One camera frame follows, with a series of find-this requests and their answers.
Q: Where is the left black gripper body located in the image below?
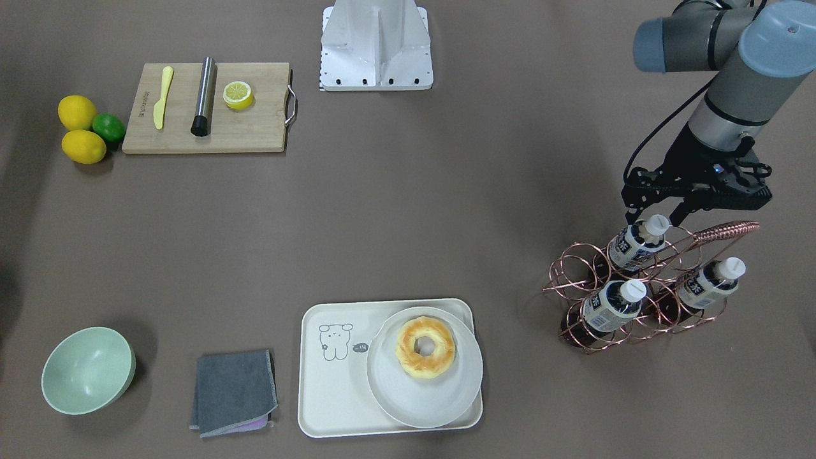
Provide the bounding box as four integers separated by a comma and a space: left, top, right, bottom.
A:
622, 127, 773, 211

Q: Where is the tea bottle rack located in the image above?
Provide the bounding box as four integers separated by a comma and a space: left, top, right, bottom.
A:
658, 258, 747, 324
560, 279, 647, 347
594, 214, 671, 277

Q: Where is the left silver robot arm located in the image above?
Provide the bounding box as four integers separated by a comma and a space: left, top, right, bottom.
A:
621, 1, 815, 226

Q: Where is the tea bottle front rack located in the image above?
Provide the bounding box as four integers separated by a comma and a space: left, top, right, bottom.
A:
560, 279, 647, 347

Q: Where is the cream tray bear drawing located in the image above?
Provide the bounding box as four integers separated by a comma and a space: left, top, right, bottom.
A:
298, 298, 482, 438

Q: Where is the white round plate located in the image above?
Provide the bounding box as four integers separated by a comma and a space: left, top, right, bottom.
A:
365, 306, 483, 429

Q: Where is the bamboo cutting board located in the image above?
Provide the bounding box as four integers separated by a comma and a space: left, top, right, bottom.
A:
120, 62, 296, 154

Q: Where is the half lemon slice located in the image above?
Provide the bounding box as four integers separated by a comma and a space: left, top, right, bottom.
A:
222, 81, 254, 111

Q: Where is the grey folded cloth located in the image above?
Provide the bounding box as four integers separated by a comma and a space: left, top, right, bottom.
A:
189, 349, 279, 438

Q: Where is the steel muddler black tip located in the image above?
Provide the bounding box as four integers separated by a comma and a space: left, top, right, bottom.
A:
190, 56, 217, 137

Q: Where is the yellow plastic knife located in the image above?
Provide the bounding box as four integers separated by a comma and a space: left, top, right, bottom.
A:
152, 65, 174, 131

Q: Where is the green lime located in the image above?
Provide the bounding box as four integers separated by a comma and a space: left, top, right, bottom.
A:
91, 113, 126, 143

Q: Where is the yellow lemon lower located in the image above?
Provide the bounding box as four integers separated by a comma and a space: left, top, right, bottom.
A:
61, 129, 107, 164

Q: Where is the yellow lemon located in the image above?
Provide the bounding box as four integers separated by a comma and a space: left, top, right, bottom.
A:
57, 95, 98, 131
61, 129, 107, 164

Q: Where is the yellow lemon upper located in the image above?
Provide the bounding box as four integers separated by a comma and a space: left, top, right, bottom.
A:
57, 95, 98, 131

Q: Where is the mint green bowl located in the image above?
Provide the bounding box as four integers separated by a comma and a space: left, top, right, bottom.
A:
41, 326, 136, 416

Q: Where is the copper wire bottle rack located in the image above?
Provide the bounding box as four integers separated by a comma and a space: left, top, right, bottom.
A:
541, 221, 759, 354

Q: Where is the glazed ring donut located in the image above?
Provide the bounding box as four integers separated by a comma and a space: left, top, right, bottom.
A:
395, 316, 456, 379

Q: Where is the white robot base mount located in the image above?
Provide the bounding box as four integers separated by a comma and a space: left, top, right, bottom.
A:
319, 1, 434, 91

